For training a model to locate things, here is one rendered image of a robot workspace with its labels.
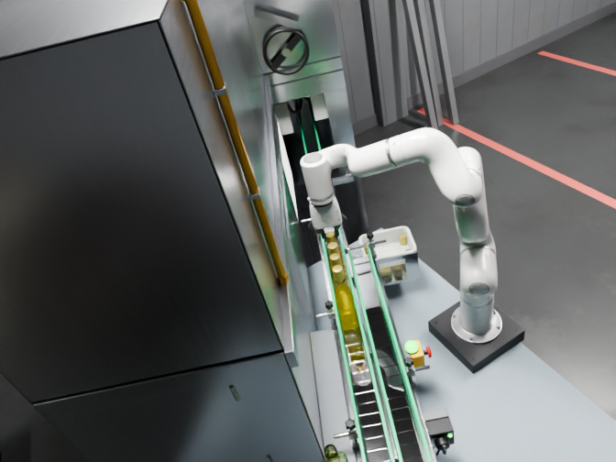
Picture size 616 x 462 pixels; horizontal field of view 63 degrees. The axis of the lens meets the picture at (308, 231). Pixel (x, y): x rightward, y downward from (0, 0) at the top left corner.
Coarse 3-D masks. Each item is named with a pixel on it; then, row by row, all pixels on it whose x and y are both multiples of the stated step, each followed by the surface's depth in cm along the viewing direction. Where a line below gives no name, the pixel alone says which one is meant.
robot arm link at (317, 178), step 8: (320, 152) 160; (304, 160) 158; (312, 160) 157; (320, 160) 156; (304, 168) 157; (312, 168) 156; (320, 168) 156; (328, 168) 160; (304, 176) 160; (312, 176) 158; (320, 176) 158; (328, 176) 160; (312, 184) 160; (320, 184) 160; (328, 184) 161; (312, 192) 162; (320, 192) 161; (328, 192) 163
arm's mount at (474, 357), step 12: (444, 312) 207; (432, 324) 204; (444, 324) 203; (504, 324) 197; (516, 324) 196; (444, 336) 199; (456, 336) 198; (504, 336) 193; (516, 336) 193; (456, 348) 194; (468, 348) 193; (480, 348) 192; (492, 348) 191; (504, 348) 193; (468, 360) 190; (480, 360) 189; (492, 360) 193
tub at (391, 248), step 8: (376, 232) 223; (384, 232) 223; (392, 232) 223; (400, 232) 223; (408, 232) 219; (360, 240) 221; (376, 240) 225; (392, 240) 225; (408, 240) 220; (376, 248) 225; (384, 248) 224; (392, 248) 223; (400, 248) 222; (384, 256) 211; (392, 256) 210
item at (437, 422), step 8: (424, 416) 155; (432, 416) 154; (440, 416) 154; (448, 416) 154; (432, 424) 152; (440, 424) 152; (448, 424) 151; (432, 432) 151; (440, 432) 150; (448, 432) 150; (432, 440) 152
